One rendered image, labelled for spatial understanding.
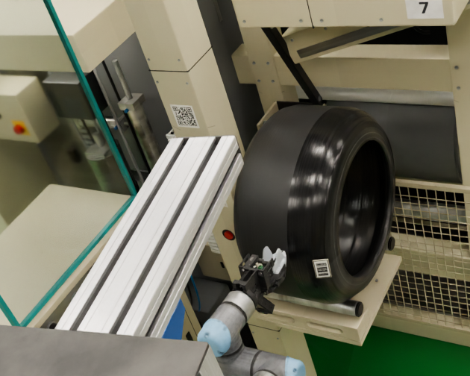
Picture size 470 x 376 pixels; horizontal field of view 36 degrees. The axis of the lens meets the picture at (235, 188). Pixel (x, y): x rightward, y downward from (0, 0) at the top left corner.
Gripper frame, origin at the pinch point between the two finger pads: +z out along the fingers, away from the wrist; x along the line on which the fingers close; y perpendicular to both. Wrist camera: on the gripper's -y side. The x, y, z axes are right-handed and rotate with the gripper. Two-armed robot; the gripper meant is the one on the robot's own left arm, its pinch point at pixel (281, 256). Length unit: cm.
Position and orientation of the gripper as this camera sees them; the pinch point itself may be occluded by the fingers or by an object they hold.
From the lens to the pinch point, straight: 190.4
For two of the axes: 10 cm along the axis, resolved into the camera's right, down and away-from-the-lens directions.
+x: -8.4, -1.1, 5.3
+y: -2.2, -8.3, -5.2
